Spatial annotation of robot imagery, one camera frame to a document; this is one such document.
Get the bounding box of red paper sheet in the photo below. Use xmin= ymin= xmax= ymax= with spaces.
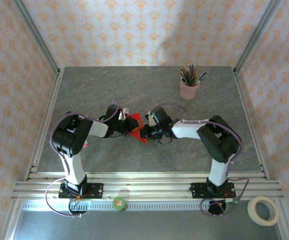
xmin=128 ymin=112 xmax=149 ymax=145

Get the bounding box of grey metal sheet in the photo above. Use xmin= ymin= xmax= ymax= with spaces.
xmin=8 ymin=209 xmax=284 ymax=240

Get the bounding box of pink pencil cup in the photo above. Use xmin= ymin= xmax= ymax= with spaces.
xmin=179 ymin=79 xmax=200 ymax=100

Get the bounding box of brown pencil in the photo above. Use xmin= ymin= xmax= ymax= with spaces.
xmin=180 ymin=68 xmax=189 ymax=85

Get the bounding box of green pencil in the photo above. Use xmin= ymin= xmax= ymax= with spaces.
xmin=194 ymin=71 xmax=209 ymax=85

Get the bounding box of green tape roll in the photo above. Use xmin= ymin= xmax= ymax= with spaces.
xmin=112 ymin=196 xmax=128 ymax=213

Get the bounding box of white masking tape roll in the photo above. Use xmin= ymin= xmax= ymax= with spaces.
xmin=246 ymin=195 xmax=280 ymax=227

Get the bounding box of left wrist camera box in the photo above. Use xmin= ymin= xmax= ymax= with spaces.
xmin=118 ymin=107 xmax=130 ymax=121

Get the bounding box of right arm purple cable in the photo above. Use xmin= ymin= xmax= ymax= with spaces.
xmin=151 ymin=103 xmax=250 ymax=218

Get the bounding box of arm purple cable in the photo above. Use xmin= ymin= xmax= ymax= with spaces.
xmin=151 ymin=103 xmax=250 ymax=218
xmin=45 ymin=99 xmax=122 ymax=218

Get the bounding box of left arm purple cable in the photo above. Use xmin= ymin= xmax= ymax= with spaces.
xmin=45 ymin=99 xmax=122 ymax=218

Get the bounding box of aluminium mounting rail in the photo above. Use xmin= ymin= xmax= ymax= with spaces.
xmin=11 ymin=171 xmax=285 ymax=201

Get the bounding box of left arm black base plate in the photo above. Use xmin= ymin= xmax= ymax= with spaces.
xmin=58 ymin=182 xmax=104 ymax=200

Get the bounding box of aluminium table edge rail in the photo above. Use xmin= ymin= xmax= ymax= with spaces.
xmin=233 ymin=66 xmax=270 ymax=181
xmin=24 ymin=67 xmax=65 ymax=181

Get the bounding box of white slotted cable duct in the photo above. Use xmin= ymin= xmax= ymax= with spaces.
xmin=21 ymin=201 xmax=238 ymax=212

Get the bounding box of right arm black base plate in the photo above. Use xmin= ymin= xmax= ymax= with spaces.
xmin=189 ymin=182 xmax=237 ymax=200

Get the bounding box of aluminium frame post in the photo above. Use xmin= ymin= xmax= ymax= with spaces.
xmin=234 ymin=0 xmax=283 ymax=75
xmin=10 ymin=0 xmax=62 ymax=76

